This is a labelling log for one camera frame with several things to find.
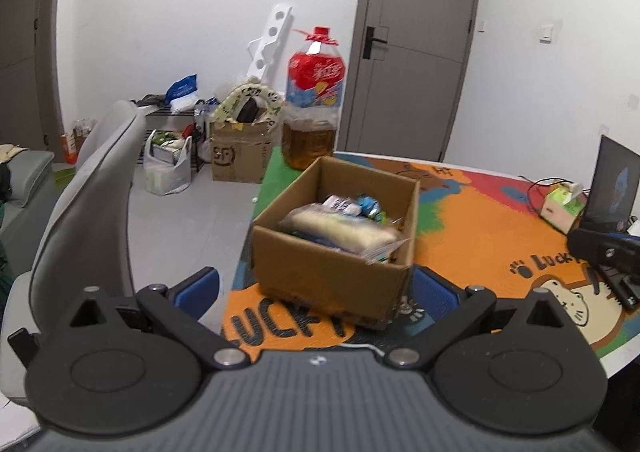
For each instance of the taped cardboard floor box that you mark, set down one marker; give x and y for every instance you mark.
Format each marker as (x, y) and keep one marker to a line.
(240, 156)

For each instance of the small brown floor box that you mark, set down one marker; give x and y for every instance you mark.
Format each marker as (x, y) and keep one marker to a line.
(77, 141)

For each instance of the grey door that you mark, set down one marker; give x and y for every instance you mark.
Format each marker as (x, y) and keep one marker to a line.
(415, 41)

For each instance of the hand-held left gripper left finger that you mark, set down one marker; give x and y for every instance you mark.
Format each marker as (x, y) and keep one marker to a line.
(197, 291)

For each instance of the panda print bag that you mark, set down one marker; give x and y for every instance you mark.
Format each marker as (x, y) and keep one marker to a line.
(245, 104)

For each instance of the tall white perforated rack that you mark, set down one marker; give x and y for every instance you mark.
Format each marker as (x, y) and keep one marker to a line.
(270, 41)

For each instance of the black shoe rack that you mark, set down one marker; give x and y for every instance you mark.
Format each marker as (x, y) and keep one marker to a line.
(160, 111)

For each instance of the white snack packet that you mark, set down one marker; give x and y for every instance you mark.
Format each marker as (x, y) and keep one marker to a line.
(340, 205)

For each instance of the long white bread packet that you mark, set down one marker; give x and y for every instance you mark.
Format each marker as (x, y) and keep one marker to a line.
(345, 232)

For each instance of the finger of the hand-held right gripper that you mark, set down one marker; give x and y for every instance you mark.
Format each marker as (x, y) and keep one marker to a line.
(607, 249)
(622, 292)

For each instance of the blue plastic bag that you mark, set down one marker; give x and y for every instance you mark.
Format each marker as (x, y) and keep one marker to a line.
(182, 91)

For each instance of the green tissue box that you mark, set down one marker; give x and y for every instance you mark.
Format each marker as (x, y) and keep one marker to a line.
(562, 207)

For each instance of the grey chair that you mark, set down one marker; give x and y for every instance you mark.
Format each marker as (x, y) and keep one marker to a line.
(85, 212)

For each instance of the grey sofa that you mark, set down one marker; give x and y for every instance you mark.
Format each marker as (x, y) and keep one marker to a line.
(22, 202)

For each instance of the white plastic shopping bag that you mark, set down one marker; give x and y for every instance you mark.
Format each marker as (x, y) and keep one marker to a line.
(167, 171)

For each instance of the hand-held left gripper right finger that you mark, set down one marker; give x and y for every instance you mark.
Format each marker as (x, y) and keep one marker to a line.
(436, 294)

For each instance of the large oil bottle red label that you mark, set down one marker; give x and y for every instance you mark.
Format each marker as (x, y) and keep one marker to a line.
(315, 96)

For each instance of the colourful cartoon table mat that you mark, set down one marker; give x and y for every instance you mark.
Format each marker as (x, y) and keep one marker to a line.
(480, 242)

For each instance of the black laptop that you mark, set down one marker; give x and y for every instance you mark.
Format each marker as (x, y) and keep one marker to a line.
(612, 187)

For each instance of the dark doorway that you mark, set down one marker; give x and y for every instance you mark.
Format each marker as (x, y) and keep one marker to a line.
(25, 46)

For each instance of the blue-green candy packet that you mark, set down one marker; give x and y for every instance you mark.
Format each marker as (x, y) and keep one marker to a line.
(370, 207)

